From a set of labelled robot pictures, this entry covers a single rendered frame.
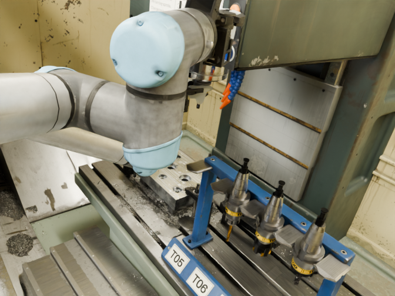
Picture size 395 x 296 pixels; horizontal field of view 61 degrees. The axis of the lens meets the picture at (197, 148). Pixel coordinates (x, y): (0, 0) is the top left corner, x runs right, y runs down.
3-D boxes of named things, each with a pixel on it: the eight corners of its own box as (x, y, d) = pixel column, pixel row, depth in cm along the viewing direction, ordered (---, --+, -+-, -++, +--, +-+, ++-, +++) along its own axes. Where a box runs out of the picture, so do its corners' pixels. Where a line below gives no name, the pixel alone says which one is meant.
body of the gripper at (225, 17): (192, 52, 62) (163, 65, 51) (198, 1, 58) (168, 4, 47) (232, 61, 60) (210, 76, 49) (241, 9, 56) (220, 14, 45)
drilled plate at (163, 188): (174, 211, 122) (176, 199, 120) (133, 171, 141) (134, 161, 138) (220, 192, 136) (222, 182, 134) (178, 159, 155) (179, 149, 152)
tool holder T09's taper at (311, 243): (324, 249, 73) (334, 225, 70) (313, 258, 71) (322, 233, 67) (307, 236, 76) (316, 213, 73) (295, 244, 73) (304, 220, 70)
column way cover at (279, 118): (296, 204, 143) (336, 87, 119) (221, 153, 173) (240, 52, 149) (303, 201, 146) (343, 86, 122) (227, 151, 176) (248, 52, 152)
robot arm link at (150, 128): (121, 134, 53) (124, 64, 47) (187, 155, 49) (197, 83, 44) (89, 155, 46) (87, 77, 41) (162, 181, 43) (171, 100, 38)
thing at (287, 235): (287, 250, 74) (288, 248, 73) (268, 235, 77) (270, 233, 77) (305, 238, 78) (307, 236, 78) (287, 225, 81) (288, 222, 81)
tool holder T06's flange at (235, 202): (253, 204, 88) (255, 197, 87) (236, 211, 85) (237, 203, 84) (237, 191, 92) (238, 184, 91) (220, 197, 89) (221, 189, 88)
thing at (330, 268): (332, 286, 67) (333, 283, 66) (309, 268, 70) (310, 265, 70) (350, 271, 71) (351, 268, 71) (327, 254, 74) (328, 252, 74)
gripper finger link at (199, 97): (210, 101, 112) (184, 103, 108) (213, 84, 109) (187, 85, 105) (214, 104, 109) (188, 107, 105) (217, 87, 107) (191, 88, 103)
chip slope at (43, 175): (42, 248, 140) (36, 197, 128) (0, 170, 183) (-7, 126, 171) (204, 188, 194) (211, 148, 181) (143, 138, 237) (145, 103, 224)
